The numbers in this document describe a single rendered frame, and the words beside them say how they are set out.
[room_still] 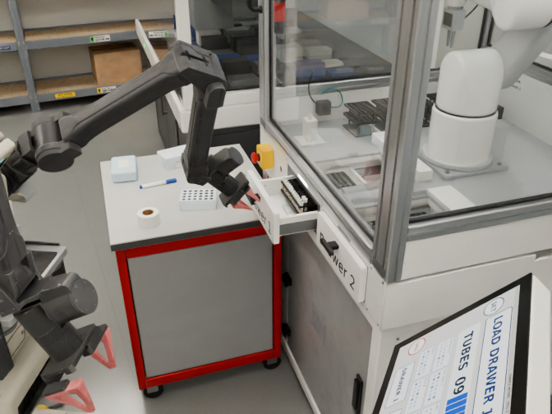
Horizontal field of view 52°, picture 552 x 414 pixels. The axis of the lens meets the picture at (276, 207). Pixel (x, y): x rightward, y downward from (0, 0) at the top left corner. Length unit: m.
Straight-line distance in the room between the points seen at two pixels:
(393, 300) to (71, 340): 0.74
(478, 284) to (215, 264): 0.90
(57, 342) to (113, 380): 1.49
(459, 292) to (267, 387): 1.10
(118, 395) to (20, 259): 1.53
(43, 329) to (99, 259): 2.18
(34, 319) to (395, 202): 0.73
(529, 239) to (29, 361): 1.22
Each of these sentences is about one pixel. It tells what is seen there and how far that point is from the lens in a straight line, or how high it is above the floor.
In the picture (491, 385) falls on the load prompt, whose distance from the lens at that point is 0.86.
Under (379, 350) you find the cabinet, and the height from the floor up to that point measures 0.73.
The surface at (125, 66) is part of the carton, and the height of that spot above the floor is 0.28.
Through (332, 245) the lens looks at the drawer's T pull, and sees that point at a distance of 1.51.
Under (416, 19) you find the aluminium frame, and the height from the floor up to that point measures 1.53.
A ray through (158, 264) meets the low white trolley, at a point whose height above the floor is 0.64.
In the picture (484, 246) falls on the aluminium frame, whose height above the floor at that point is 0.99.
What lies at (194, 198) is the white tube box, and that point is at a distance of 1.97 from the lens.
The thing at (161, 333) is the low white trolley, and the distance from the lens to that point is 2.11.
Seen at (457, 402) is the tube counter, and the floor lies 1.11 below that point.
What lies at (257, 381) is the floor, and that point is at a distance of 2.38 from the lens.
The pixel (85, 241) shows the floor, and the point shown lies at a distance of 3.32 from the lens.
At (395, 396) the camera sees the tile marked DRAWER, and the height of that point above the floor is 1.00.
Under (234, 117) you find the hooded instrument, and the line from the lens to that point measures 2.49.
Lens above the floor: 1.76
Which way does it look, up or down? 30 degrees down
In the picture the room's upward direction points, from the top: straight up
